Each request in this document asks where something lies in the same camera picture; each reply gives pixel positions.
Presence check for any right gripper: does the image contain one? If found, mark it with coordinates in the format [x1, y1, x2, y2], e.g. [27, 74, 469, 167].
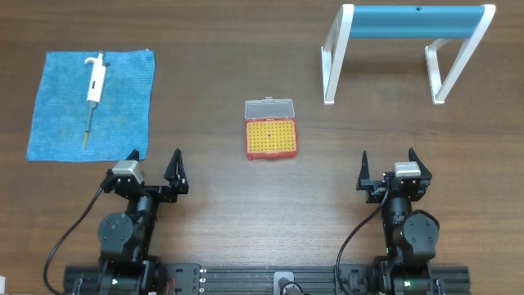
[355, 147, 433, 205]

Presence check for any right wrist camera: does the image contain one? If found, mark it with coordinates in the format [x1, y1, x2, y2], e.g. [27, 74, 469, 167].
[393, 161, 422, 179]

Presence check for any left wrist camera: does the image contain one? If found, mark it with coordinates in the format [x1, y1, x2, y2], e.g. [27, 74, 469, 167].
[111, 159, 146, 184]

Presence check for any white and blue stand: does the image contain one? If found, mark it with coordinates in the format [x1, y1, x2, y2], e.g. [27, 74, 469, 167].
[320, 2, 497, 106]

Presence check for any white pipette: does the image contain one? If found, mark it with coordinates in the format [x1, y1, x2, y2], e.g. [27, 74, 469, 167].
[83, 51, 111, 152]

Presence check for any red and yellow tip box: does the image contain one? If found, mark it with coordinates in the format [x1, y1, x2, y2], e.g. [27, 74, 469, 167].
[244, 97, 299, 161]

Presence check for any blue cloth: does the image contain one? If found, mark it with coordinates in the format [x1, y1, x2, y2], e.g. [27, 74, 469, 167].
[25, 49, 156, 163]

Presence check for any mounting rail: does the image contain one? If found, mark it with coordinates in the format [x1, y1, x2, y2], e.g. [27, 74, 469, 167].
[63, 264, 472, 295]

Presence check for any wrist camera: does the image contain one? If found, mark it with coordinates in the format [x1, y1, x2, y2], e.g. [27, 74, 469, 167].
[393, 161, 422, 179]
[111, 159, 146, 184]

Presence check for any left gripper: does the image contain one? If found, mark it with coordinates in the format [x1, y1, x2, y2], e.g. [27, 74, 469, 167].
[101, 147, 190, 204]

